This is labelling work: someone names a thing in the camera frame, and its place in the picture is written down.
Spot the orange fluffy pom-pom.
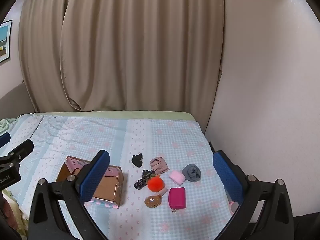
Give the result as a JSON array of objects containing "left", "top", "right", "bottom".
[{"left": 147, "top": 176, "right": 164, "bottom": 193}]

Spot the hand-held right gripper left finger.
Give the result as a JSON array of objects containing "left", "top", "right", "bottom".
[{"left": 28, "top": 149, "right": 110, "bottom": 240}]

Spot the pale green crumpled cloth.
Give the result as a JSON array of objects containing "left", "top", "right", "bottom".
[{"left": 0, "top": 117, "right": 18, "bottom": 133}]

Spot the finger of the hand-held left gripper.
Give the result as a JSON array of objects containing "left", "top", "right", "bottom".
[
  {"left": 0, "top": 132, "right": 11, "bottom": 148},
  {"left": 0, "top": 139, "right": 34, "bottom": 168}
]

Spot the dusty pink folded cloth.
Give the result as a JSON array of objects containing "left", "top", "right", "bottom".
[{"left": 149, "top": 156, "right": 170, "bottom": 175}]

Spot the beige headboard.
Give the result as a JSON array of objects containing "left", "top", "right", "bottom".
[{"left": 0, "top": 82, "right": 36, "bottom": 119}]

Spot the dark cloth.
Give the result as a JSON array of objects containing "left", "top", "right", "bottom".
[{"left": 292, "top": 212, "right": 320, "bottom": 240}]

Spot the beige curtain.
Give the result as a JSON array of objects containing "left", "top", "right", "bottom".
[{"left": 19, "top": 0, "right": 225, "bottom": 113}]

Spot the light blue printed blanket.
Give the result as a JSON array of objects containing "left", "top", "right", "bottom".
[{"left": 0, "top": 114, "right": 241, "bottom": 240}]

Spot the cardboard box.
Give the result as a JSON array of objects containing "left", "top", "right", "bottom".
[{"left": 55, "top": 155, "right": 124, "bottom": 209}]

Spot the grey sock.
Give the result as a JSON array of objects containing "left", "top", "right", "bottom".
[{"left": 182, "top": 164, "right": 202, "bottom": 182}]

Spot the magenta zip pouch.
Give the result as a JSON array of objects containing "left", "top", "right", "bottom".
[{"left": 168, "top": 187, "right": 186, "bottom": 212}]

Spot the brown cookie plush charm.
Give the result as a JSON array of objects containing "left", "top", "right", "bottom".
[{"left": 144, "top": 189, "right": 168, "bottom": 209}]

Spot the light pink soft pouch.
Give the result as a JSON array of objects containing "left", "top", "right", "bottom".
[{"left": 169, "top": 170, "right": 186, "bottom": 185}]

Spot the person's left hand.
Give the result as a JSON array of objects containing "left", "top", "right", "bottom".
[{"left": 2, "top": 197, "right": 18, "bottom": 230}]

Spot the framed wall picture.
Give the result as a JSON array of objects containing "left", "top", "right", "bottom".
[{"left": 0, "top": 20, "right": 13, "bottom": 66}]

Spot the black small cloth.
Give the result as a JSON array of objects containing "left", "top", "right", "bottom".
[{"left": 132, "top": 153, "right": 144, "bottom": 168}]

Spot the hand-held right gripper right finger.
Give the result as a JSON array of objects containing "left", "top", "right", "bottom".
[{"left": 212, "top": 150, "right": 294, "bottom": 240}]

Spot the dark patterned scrunchie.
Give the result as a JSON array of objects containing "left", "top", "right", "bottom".
[{"left": 134, "top": 169, "right": 156, "bottom": 189}]

